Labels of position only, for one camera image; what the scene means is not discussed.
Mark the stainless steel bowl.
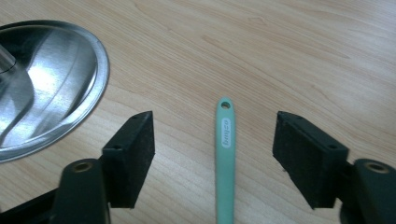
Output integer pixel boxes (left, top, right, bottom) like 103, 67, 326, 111
0, 20, 111, 164

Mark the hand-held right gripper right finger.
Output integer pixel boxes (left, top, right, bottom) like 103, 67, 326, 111
272, 110, 350, 210

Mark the mint green utensil handle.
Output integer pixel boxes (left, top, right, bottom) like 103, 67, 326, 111
214, 96, 236, 224

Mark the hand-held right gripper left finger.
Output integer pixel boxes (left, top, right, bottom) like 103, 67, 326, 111
101, 110, 156, 209

